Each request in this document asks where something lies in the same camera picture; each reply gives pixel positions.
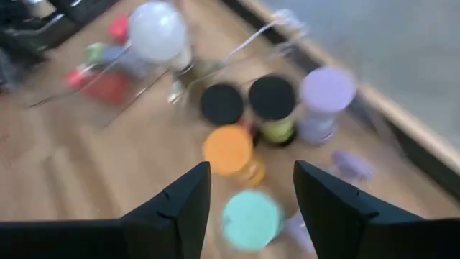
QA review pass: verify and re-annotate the purple hourglass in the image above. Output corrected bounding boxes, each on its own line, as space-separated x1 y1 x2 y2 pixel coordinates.
283 149 377 255
296 66 358 147

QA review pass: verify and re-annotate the small red wall charger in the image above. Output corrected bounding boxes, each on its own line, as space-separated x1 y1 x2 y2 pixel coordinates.
64 68 89 91

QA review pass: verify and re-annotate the pink-red wall charger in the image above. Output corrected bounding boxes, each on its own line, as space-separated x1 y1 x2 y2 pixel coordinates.
107 16 130 46

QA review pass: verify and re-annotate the green wall charger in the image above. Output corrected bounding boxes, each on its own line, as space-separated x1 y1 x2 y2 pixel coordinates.
84 42 109 66

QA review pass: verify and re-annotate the teal hourglass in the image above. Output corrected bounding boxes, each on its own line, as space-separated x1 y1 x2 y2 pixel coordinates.
221 189 287 253

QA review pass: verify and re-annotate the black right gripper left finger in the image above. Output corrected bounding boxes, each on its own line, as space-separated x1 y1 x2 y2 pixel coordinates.
0 160 212 259

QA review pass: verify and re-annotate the black hourglass red sand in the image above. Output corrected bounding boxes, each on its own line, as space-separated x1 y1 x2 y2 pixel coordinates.
199 83 260 145

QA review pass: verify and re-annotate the black hourglass yellow sand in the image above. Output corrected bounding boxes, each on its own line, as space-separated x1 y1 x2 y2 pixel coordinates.
247 74 300 147

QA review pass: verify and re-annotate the orange hourglass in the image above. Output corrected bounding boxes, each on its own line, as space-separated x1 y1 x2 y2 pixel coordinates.
201 124 267 188

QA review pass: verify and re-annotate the lavender wall charger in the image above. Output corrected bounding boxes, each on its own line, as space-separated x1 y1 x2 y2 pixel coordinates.
102 45 152 78

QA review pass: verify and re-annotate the white bulb brass lamp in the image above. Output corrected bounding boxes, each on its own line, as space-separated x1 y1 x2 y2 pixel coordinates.
127 1 198 105

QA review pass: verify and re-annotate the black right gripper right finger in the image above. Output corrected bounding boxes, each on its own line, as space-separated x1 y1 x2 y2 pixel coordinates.
293 160 460 259

